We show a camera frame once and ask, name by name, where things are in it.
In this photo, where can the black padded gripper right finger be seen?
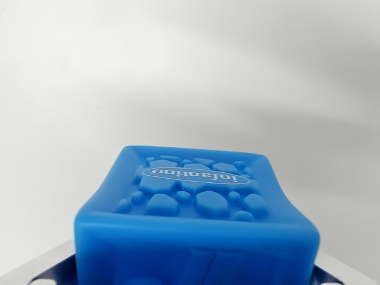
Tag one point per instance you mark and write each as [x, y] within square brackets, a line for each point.
[335, 273]

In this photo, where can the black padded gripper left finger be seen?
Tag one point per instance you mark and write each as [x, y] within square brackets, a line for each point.
[56, 267]

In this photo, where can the blue embossed soft toy cube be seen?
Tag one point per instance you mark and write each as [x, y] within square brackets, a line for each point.
[190, 237]

